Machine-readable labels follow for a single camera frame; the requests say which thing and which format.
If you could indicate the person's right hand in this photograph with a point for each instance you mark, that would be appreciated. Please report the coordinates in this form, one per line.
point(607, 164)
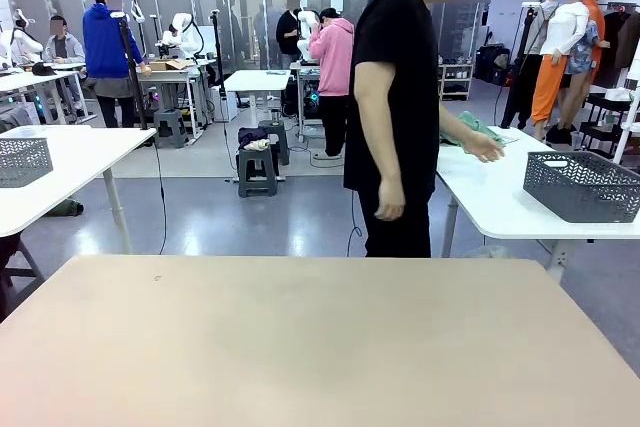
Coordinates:
point(391, 199)

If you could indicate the person's left hand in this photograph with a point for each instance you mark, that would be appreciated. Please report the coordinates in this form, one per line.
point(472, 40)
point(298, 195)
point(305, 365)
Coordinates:
point(485, 148)

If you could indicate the person's left forearm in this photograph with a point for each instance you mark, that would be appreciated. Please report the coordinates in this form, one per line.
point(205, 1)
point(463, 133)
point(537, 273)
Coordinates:
point(452, 124)

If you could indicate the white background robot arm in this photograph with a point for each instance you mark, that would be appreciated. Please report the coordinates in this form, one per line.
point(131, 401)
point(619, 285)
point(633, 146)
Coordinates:
point(187, 37)

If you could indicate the person's right forearm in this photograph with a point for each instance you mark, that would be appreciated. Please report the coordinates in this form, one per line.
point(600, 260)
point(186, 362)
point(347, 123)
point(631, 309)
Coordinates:
point(382, 147)

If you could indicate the dark grey lattice basket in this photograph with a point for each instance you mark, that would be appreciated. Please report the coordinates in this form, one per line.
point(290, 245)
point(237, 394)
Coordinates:
point(580, 187)

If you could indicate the low shelf with shoes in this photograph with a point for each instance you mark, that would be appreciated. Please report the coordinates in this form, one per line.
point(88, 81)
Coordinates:
point(456, 82)

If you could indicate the black suitcase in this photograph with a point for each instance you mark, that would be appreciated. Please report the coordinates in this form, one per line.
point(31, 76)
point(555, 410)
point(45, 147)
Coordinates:
point(490, 64)

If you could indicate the black utility cart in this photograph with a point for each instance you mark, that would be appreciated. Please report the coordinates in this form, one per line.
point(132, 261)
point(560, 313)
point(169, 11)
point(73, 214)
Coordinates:
point(605, 122)

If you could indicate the grey plastic stool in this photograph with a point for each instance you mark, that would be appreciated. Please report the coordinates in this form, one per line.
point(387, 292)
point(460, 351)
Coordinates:
point(277, 139)
point(170, 124)

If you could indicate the grey stool with clothes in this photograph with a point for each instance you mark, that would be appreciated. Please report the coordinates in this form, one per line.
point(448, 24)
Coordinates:
point(257, 167)

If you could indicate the person in black t-shirt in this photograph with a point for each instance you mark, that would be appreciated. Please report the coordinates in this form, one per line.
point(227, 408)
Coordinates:
point(390, 47)

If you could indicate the mannequin in white top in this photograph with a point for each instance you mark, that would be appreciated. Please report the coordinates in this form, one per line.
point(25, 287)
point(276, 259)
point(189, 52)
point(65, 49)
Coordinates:
point(565, 32)

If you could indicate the pile of clothes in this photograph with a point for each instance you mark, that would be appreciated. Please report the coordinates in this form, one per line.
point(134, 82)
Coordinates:
point(252, 138)

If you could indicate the person in pink hoodie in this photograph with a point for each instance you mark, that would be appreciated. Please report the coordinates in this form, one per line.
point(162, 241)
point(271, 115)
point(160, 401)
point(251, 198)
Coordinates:
point(335, 57)

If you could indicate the rack of dark clothes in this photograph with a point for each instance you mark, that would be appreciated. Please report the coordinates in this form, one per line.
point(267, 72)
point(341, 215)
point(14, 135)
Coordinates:
point(617, 42)

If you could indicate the mannequin in orange shirt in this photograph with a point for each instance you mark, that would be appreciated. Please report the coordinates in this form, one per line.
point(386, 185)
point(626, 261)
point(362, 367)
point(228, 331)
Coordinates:
point(595, 17)

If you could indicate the small white background table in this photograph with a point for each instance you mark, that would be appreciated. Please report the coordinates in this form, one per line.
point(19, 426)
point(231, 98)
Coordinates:
point(257, 79)

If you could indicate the person in black top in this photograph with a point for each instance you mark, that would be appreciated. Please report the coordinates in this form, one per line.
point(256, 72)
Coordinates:
point(289, 32)

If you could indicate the thin black stand pole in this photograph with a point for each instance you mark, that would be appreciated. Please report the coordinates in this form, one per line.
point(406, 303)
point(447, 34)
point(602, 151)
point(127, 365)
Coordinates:
point(218, 57)

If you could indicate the grey workbench with box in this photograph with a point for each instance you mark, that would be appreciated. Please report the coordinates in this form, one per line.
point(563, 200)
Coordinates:
point(172, 82)

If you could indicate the open cardboard box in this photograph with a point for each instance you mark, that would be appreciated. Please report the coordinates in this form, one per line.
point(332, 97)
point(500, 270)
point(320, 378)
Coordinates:
point(167, 65)

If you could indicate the black tripod pole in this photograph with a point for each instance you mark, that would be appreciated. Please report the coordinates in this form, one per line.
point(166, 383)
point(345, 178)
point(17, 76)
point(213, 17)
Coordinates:
point(131, 67)

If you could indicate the person in blue hoodie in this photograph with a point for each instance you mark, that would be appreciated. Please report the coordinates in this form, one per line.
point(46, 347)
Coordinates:
point(107, 42)

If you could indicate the seated person in grey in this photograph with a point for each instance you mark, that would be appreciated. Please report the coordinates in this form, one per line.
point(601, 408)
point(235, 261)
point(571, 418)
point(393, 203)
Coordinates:
point(62, 47)

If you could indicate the long white background bench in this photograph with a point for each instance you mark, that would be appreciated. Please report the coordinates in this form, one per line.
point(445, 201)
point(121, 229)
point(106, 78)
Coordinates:
point(35, 78)

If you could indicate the white robot with hanger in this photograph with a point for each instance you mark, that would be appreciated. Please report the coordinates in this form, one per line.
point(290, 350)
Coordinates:
point(22, 42)

